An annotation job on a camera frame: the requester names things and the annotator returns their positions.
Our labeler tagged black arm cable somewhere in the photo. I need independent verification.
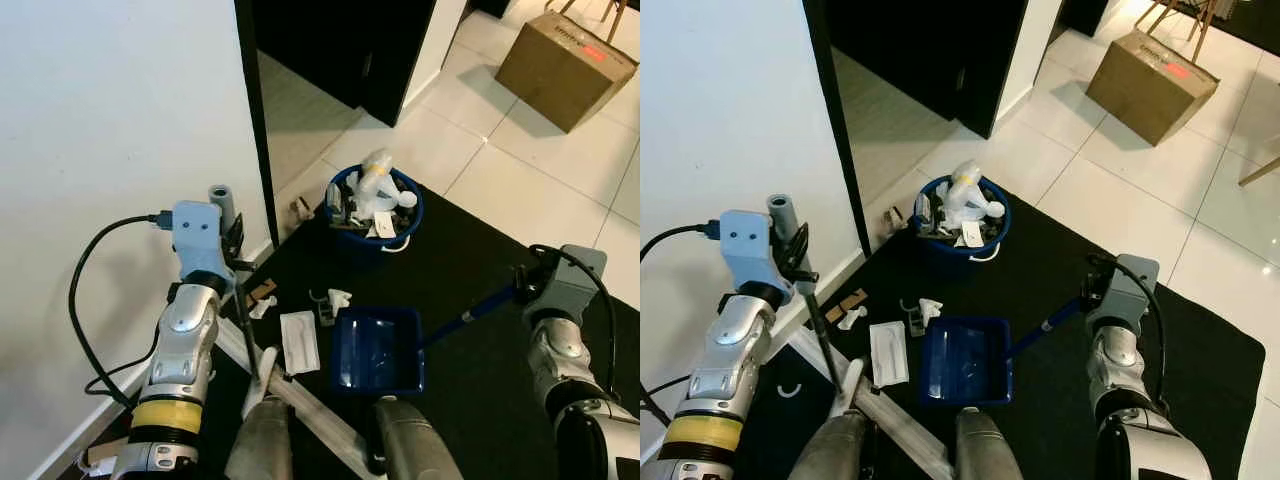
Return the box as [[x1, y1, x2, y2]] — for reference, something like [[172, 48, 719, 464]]
[[640, 224, 725, 263], [67, 212, 177, 409], [1088, 254, 1169, 405], [528, 243, 619, 397]]

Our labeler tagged blue dustpan with handle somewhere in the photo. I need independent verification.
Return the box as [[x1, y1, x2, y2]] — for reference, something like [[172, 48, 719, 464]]
[[919, 294, 1091, 407], [329, 284, 523, 397]]

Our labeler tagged wooden furniture leg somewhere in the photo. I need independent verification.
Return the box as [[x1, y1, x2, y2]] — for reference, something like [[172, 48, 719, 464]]
[[1238, 154, 1280, 188]]

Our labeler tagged white plastic bottle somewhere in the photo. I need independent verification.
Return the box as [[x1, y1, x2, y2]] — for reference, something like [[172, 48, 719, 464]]
[[350, 149, 420, 217], [941, 159, 1007, 225]]

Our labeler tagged blue plastic bucket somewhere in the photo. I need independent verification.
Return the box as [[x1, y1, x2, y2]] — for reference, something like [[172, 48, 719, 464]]
[[914, 172, 1012, 279], [324, 164, 425, 269]]

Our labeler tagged black floor mat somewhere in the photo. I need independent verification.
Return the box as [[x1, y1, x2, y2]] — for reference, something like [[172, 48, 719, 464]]
[[95, 182, 641, 480], [735, 188, 1267, 480]]

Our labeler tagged grey right robot leg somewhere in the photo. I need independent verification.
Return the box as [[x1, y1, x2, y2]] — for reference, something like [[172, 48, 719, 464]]
[[952, 406, 1027, 480], [374, 395, 465, 480]]

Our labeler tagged broom with black stick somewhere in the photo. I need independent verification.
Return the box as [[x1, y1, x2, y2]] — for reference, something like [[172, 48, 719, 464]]
[[207, 184, 385, 477], [766, 194, 956, 480]]

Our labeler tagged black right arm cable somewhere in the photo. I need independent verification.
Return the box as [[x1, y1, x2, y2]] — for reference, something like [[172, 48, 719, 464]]
[[1088, 254, 1169, 405], [528, 243, 619, 397]]

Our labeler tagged flat white plastic packet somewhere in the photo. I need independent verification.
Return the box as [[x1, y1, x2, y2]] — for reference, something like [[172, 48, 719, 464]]
[[868, 321, 910, 388], [279, 311, 322, 377]]

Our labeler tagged black framed mirror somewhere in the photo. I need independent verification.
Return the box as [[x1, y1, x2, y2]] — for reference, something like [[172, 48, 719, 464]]
[[802, 0, 951, 263], [234, 0, 363, 253]]

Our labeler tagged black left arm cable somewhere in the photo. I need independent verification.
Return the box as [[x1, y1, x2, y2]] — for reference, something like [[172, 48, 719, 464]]
[[67, 212, 177, 409], [640, 224, 725, 263]]

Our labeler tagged light blue left wrist camera mount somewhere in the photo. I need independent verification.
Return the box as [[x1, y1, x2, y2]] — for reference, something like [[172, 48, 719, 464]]
[[719, 209, 778, 293], [171, 200, 224, 282]]

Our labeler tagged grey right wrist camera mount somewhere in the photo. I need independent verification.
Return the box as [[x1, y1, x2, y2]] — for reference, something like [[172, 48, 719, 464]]
[[1094, 254, 1162, 329], [538, 244, 609, 323]]

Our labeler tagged black cabinet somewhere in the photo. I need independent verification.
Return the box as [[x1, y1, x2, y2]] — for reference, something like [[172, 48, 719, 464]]
[[826, 0, 1031, 140], [251, 0, 442, 128]]

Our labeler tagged brown cardboard box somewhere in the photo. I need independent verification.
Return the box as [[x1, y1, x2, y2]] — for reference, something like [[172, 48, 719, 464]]
[[494, 11, 640, 134], [1085, 28, 1221, 147]]

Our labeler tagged wooden chair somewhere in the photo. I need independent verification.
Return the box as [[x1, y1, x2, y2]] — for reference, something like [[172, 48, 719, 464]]
[[1136, 0, 1223, 63], [544, 0, 633, 43]]

